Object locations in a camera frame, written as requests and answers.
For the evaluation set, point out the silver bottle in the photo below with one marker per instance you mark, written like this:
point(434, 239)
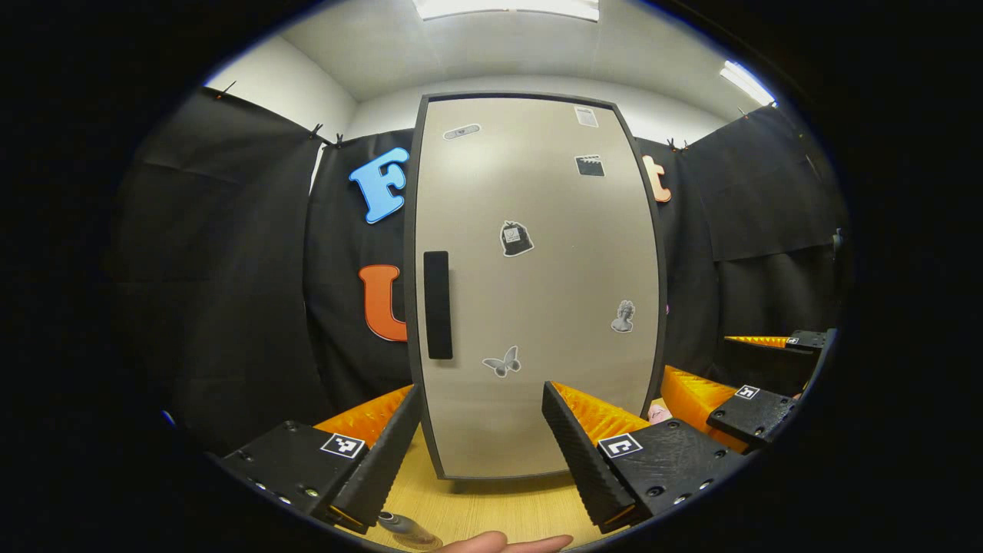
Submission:
point(403, 528)

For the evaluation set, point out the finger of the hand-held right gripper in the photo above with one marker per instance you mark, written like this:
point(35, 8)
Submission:
point(756, 415)
point(806, 340)

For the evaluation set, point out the beige cabinet door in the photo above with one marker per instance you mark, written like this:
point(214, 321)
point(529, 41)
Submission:
point(537, 307)

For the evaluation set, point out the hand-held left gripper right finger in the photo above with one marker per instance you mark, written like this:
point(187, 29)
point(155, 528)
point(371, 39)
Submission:
point(587, 461)

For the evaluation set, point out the grey cabinet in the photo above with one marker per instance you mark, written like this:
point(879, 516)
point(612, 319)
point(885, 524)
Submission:
point(410, 307)

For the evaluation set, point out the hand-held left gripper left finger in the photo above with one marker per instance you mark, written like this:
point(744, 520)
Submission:
point(384, 461)

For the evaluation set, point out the ceiling light panel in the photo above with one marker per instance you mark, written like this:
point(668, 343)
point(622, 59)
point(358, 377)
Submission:
point(746, 83)
point(507, 8)

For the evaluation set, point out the round brown coaster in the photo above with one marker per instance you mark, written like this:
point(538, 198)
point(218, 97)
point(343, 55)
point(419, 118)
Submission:
point(426, 544)

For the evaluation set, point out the black backdrop cloth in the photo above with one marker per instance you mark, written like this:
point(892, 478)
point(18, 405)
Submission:
point(230, 269)

